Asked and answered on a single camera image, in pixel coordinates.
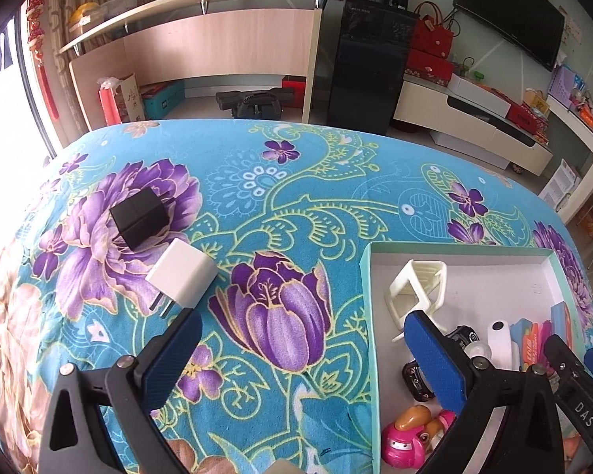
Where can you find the pink plastic toy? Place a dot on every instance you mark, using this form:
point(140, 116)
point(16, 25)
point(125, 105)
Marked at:
point(547, 332)

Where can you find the black charger cube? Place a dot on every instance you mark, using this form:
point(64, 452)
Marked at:
point(138, 222)

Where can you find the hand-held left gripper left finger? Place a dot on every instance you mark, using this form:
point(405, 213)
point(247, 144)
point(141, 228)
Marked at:
point(173, 360)

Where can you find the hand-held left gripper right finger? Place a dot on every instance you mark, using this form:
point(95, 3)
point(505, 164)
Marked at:
point(437, 360)

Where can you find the small red box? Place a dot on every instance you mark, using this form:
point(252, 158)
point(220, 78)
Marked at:
point(292, 91)

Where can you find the white paper box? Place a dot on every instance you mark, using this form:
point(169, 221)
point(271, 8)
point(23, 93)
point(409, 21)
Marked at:
point(131, 98)

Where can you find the white flat box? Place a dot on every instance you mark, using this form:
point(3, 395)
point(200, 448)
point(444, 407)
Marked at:
point(479, 91)

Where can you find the brown dog toy pink helmet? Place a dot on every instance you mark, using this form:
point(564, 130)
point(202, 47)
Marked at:
point(410, 442)

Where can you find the flat red gift box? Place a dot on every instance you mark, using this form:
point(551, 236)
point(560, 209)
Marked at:
point(427, 66)

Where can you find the teal cardboard box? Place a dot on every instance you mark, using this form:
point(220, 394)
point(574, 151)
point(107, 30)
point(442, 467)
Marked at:
point(499, 276)

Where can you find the wooden bar counter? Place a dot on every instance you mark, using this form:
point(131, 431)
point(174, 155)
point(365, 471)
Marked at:
point(217, 44)

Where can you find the black smartwatch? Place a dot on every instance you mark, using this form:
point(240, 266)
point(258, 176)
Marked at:
point(416, 380)

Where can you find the white plastic clip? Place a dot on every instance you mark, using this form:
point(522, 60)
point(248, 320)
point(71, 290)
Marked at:
point(437, 281)

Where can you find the red hanging knot ornament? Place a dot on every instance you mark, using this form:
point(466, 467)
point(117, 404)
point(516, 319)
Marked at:
point(42, 44)

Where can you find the red handbag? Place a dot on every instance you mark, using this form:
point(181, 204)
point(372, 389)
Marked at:
point(435, 37)

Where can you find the blue orange packet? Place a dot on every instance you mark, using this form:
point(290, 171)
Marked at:
point(564, 318)

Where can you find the floral blanket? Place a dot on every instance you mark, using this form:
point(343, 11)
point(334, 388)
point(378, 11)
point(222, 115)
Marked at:
point(286, 217)

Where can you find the black water dispenser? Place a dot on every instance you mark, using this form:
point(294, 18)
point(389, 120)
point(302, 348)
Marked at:
point(365, 69)

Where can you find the teal storage case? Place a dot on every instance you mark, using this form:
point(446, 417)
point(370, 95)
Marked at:
point(163, 101)

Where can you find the white television stand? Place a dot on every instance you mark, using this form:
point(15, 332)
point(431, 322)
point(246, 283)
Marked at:
point(454, 123)

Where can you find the white side desk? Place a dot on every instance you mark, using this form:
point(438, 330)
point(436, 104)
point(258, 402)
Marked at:
point(588, 158)

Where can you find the light blue plastic case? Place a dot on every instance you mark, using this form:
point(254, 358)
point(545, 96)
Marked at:
point(521, 328)

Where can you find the black television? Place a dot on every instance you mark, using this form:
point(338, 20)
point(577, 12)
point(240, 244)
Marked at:
point(514, 15)

